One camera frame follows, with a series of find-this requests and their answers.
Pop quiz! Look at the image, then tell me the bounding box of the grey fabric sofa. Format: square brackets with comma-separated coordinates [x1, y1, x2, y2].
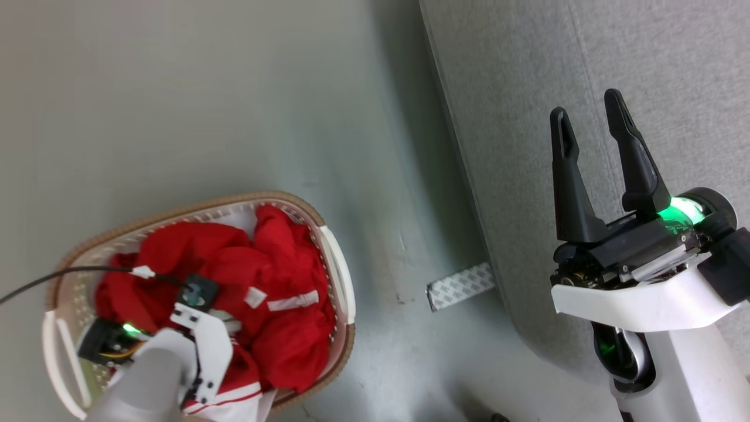
[419, 0, 750, 405]

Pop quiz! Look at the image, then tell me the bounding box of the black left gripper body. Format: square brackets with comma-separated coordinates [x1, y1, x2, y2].
[78, 318, 148, 368]

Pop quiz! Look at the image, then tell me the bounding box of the patterned white tape strip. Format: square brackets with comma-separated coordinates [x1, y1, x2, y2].
[427, 262, 496, 312]

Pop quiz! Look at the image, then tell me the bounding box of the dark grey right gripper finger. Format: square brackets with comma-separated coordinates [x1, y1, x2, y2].
[604, 89, 672, 215]
[550, 107, 608, 244]

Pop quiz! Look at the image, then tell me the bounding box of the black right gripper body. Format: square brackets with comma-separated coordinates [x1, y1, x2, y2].
[553, 196, 714, 292]

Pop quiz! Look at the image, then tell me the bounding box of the red white sports jersey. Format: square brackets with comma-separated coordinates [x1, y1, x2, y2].
[94, 204, 338, 422]

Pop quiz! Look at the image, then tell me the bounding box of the white laundry basket brown rim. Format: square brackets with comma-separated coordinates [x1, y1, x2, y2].
[42, 190, 357, 420]

